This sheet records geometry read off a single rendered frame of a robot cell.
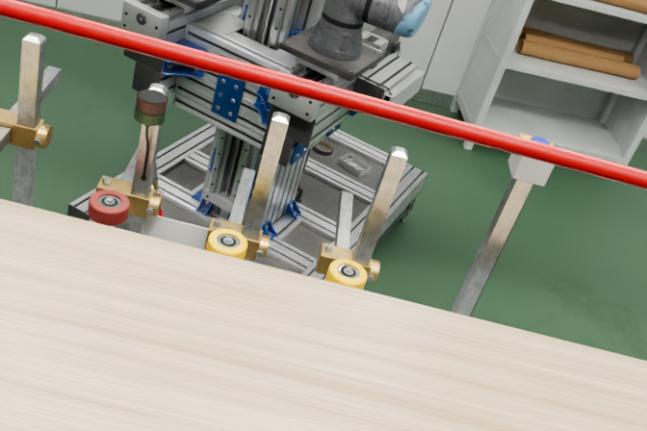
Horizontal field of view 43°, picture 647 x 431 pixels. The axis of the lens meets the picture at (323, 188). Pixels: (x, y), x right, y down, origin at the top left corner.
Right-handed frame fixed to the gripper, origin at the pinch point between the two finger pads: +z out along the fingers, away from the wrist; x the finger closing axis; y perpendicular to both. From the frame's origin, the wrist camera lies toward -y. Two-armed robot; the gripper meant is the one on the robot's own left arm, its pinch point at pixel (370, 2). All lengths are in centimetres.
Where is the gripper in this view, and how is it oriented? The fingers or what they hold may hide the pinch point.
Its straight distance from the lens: 182.3
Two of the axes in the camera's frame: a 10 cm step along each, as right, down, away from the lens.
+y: 4.4, -3.9, 8.1
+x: -8.6, -4.4, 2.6
